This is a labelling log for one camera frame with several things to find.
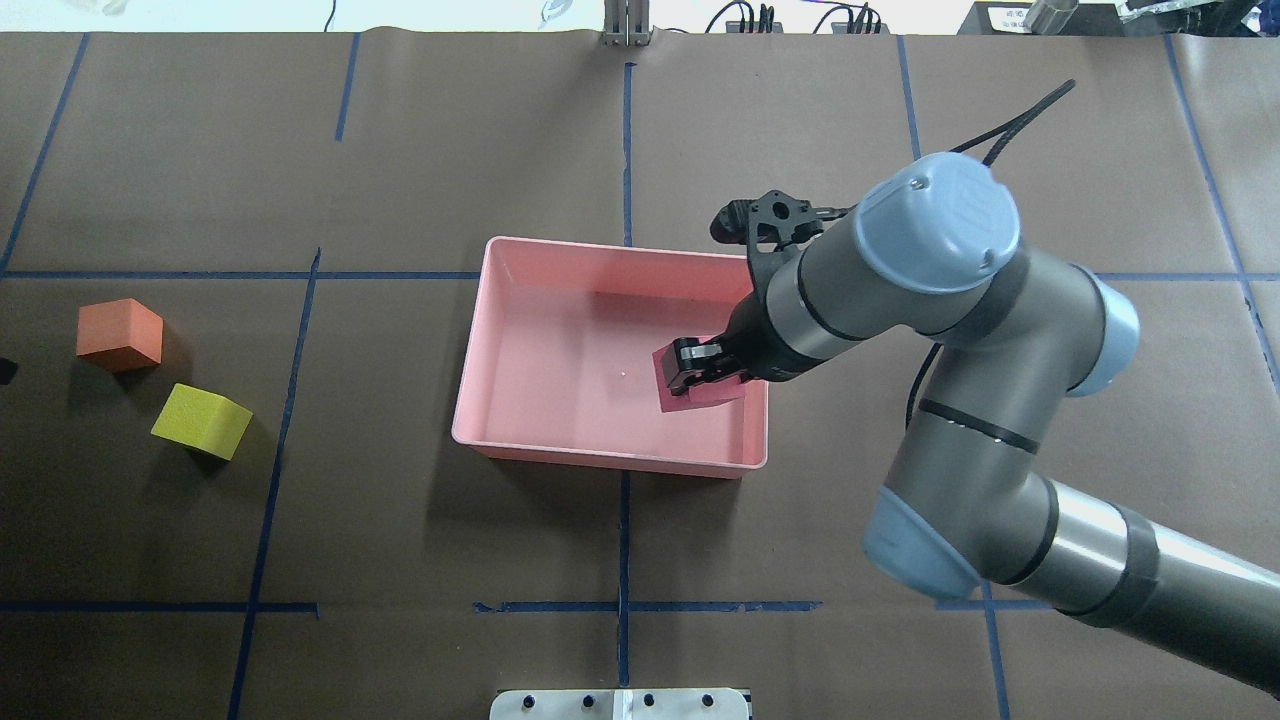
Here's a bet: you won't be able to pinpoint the yellow foam cube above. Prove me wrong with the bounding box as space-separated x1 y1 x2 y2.
150 383 253 461

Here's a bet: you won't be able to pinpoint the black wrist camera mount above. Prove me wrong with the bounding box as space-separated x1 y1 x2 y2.
709 190 854 260

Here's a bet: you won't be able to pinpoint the pink foam cube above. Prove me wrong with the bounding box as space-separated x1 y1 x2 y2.
652 334 751 413

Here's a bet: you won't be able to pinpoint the orange foam cube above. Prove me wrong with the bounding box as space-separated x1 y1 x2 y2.
76 299 165 374

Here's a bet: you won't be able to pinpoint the pink plastic bin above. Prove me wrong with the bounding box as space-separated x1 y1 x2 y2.
451 236 769 479

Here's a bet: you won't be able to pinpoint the aluminium frame post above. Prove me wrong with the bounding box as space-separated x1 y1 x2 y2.
600 0 652 47

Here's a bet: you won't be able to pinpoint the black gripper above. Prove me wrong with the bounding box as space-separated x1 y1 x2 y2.
667 293 771 396

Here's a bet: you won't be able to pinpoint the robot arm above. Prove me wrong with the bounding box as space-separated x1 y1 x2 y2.
655 152 1279 694

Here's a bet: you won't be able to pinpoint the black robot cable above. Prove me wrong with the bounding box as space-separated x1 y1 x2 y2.
905 79 1076 430

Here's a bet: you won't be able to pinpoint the white base plate bottom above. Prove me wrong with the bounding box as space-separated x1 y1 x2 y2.
488 687 754 719

